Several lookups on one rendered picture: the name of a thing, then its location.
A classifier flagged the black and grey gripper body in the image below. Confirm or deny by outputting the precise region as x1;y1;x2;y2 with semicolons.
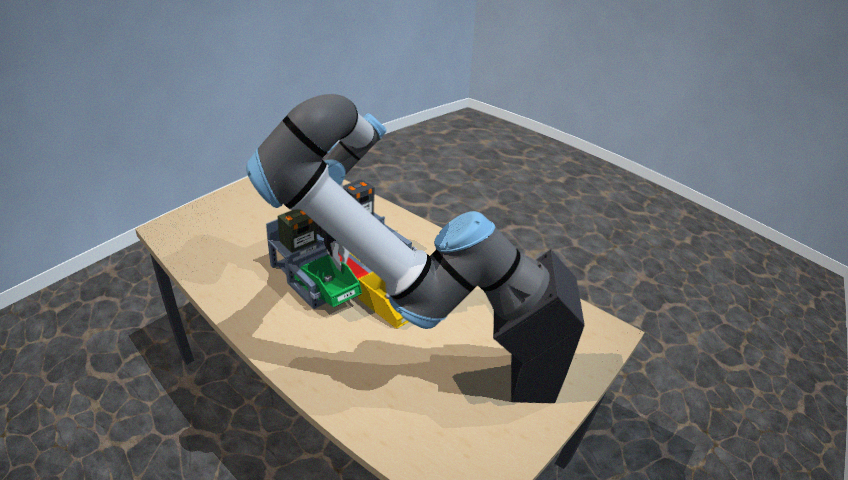
316;224;336;241

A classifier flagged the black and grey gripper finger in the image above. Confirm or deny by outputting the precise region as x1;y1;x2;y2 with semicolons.
324;233;342;272
338;243;350;264

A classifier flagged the green bin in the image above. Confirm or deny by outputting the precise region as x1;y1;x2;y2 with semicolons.
301;255;362;307

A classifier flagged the yellow bin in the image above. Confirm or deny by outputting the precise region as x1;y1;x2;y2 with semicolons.
358;272;409;329

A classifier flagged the grey metal shelf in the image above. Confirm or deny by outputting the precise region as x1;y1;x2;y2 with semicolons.
266;212;417;309

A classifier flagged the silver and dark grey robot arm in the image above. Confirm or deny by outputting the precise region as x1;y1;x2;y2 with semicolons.
246;94;550;329

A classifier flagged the dark green case with orange latches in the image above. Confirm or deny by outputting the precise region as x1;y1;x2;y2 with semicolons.
278;209;317;252

